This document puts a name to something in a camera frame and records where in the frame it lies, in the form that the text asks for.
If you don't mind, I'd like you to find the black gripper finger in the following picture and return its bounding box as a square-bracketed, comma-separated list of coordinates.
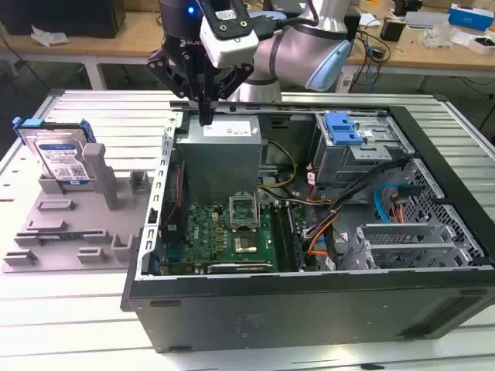
[206, 65, 254, 125]
[146, 49, 207, 127]

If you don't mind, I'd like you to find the hard disk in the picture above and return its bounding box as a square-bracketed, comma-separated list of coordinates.
[13, 117, 96, 186]

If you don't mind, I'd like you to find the grey metal disk bay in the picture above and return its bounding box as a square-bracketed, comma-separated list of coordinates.
[343, 222, 488, 271]

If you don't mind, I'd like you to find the wooden desk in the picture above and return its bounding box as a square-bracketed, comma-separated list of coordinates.
[0, 0, 495, 92]

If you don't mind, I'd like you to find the grey power supply unit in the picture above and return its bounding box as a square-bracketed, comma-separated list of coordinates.
[176, 114, 268, 206]

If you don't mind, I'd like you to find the dark laptop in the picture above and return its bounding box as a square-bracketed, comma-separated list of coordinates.
[270, 0, 306, 12]

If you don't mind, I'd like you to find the blue plastic drive latch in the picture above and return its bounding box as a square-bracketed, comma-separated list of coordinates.
[324, 111, 367, 147]

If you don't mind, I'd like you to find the large black box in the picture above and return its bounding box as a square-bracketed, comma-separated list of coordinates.
[0, 0, 127, 39]

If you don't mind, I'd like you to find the white crumpled bag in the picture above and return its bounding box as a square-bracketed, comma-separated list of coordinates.
[29, 25, 70, 48]

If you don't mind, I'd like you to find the metal socket cover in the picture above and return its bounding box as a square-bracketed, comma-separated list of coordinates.
[228, 191, 259, 233]

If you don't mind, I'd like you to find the grey metal drive cage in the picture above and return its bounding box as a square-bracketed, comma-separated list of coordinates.
[311, 111, 407, 186]

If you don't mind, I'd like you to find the green motherboard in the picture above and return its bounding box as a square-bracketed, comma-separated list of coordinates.
[160, 185, 310, 274]

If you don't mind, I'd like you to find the CPU socket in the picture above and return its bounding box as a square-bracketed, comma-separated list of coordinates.
[230, 230, 258, 256]

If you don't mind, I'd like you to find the small black box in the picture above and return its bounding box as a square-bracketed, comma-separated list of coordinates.
[381, 17, 405, 43]

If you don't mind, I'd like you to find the black RAM slot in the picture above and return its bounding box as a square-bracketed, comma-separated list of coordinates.
[269, 200, 291, 271]

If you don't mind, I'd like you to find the installed RAM stick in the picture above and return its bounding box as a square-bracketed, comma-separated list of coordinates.
[285, 203, 305, 268]

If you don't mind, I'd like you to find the grey parts rack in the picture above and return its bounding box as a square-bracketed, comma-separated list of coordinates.
[2, 142, 155, 274]

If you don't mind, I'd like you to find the black graphics card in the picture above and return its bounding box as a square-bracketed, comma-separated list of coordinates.
[207, 261, 274, 274]

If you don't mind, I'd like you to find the grey flat box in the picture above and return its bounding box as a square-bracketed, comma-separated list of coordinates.
[404, 11, 449, 30]

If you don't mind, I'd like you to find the RAM stick blue label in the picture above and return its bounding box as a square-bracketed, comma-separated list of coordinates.
[34, 230, 84, 240]

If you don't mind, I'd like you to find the black PC case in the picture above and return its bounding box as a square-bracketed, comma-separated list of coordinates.
[119, 98, 495, 355]

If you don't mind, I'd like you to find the blue cardboard box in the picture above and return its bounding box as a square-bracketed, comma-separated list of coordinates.
[448, 3, 495, 32]

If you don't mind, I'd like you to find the white box black inlay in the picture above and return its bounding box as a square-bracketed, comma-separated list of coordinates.
[467, 34, 495, 55]

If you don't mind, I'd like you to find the black camera cable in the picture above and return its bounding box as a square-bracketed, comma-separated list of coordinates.
[254, 0, 322, 39]

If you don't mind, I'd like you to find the yellow black wire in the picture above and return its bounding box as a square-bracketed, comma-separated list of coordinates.
[258, 139, 299, 190]

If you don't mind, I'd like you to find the thin red wire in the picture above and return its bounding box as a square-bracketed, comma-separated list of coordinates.
[166, 162, 186, 229]

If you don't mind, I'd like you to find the red wire white tag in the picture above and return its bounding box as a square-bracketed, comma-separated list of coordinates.
[305, 164, 333, 206]

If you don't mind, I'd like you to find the black cable bundle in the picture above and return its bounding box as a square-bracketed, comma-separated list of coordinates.
[328, 156, 411, 217]

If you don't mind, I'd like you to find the orange yellow wire bundle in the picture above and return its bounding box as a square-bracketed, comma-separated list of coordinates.
[303, 208, 343, 256]

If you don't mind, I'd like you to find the blue data wire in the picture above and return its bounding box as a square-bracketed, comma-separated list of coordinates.
[374, 184, 422, 225]

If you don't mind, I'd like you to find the orange power wire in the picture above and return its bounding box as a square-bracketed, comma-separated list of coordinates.
[390, 189, 411, 223]

